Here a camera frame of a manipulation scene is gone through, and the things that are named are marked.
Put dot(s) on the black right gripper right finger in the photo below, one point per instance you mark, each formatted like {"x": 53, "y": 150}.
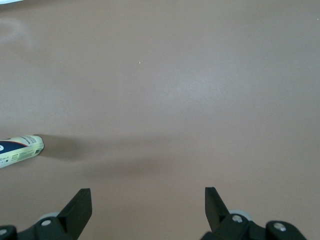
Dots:
{"x": 232, "y": 225}

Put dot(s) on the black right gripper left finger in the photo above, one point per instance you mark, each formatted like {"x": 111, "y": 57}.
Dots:
{"x": 65, "y": 222}

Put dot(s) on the Wilson tennis ball can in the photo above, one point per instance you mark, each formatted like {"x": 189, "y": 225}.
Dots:
{"x": 20, "y": 150}

